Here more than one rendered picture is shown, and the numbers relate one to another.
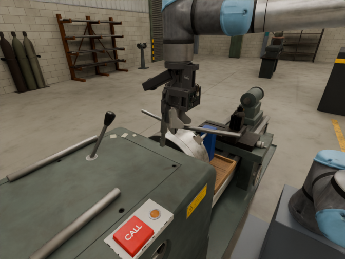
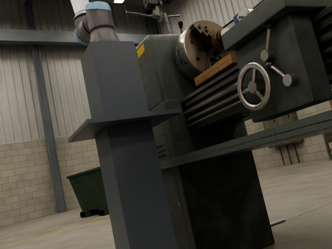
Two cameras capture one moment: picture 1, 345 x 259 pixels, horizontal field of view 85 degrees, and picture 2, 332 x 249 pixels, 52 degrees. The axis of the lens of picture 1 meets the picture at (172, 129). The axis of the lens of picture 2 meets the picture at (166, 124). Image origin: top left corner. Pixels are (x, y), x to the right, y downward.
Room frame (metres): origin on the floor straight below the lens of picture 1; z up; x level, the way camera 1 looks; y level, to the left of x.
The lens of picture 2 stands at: (1.25, -1.70, 0.50)
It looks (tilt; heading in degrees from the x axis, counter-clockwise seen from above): 8 degrees up; 116
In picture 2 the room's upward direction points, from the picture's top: 12 degrees counter-clockwise
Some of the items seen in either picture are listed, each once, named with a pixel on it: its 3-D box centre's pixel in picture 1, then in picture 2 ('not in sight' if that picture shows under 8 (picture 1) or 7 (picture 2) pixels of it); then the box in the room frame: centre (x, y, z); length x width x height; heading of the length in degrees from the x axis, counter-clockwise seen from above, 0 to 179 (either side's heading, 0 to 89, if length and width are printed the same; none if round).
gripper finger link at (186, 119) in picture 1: (182, 119); (157, 13); (0.51, -0.03, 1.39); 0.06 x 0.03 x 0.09; 54
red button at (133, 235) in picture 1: (133, 235); not in sight; (0.24, 0.08, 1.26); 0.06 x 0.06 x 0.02; 53
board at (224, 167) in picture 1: (199, 165); (243, 68); (0.93, -0.17, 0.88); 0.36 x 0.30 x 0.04; 53
